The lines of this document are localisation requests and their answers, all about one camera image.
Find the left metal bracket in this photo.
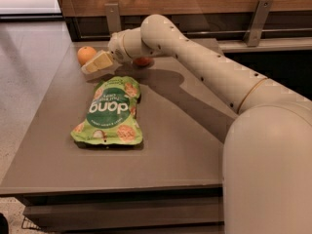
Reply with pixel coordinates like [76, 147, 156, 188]
[105, 3, 122, 34]

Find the right metal bracket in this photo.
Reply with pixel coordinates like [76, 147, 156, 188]
[243, 0, 273, 47]

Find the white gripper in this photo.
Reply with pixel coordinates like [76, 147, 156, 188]
[81, 32, 126, 75]

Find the metal bracket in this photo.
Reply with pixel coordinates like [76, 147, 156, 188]
[105, 3, 122, 34]
[243, 0, 273, 47]

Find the green dang chips bag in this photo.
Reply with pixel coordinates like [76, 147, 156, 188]
[71, 76, 143, 145]

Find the orange fruit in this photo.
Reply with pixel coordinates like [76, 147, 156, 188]
[77, 46, 97, 65]

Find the red apple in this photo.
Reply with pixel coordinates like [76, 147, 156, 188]
[134, 58, 152, 67]

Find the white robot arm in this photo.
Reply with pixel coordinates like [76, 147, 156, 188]
[108, 15, 312, 234]

